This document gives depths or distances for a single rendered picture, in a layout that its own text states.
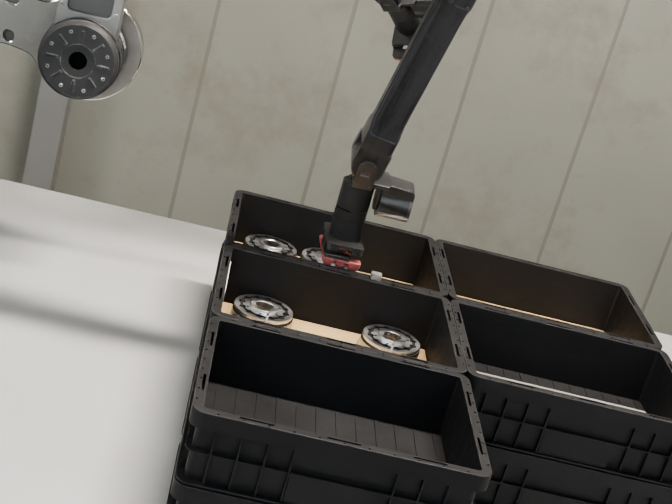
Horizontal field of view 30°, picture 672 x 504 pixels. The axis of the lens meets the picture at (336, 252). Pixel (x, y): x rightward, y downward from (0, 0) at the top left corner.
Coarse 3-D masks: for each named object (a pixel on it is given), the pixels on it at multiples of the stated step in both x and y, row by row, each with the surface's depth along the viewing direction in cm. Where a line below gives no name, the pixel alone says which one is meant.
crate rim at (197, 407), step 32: (224, 320) 184; (352, 352) 185; (192, 416) 158; (224, 416) 157; (288, 448) 159; (320, 448) 159; (352, 448) 159; (480, 448) 170; (448, 480) 161; (480, 480) 161
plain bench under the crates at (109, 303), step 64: (0, 192) 269; (0, 256) 239; (64, 256) 247; (128, 256) 255; (192, 256) 264; (0, 320) 215; (64, 320) 221; (128, 320) 228; (192, 320) 235; (0, 384) 195; (64, 384) 201; (128, 384) 206; (0, 448) 179; (64, 448) 183; (128, 448) 188
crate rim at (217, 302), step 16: (224, 256) 207; (256, 256) 212; (272, 256) 212; (224, 272) 200; (336, 272) 213; (224, 288) 194; (400, 288) 214; (448, 304) 214; (240, 320) 185; (256, 320) 187; (448, 320) 207; (320, 336) 187; (384, 352) 188; (448, 368) 189; (464, 368) 190
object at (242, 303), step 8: (240, 296) 210; (248, 296) 211; (256, 296) 213; (264, 296) 213; (240, 304) 208; (248, 304) 208; (280, 304) 212; (240, 312) 205; (248, 312) 206; (256, 312) 206; (280, 312) 209; (288, 312) 210; (264, 320) 204; (272, 320) 205; (280, 320) 206; (288, 320) 207
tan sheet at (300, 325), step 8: (224, 304) 214; (232, 304) 215; (224, 312) 211; (296, 320) 215; (296, 328) 212; (304, 328) 213; (312, 328) 214; (320, 328) 215; (328, 328) 216; (328, 336) 213; (336, 336) 214; (344, 336) 215; (352, 336) 215; (424, 352) 217
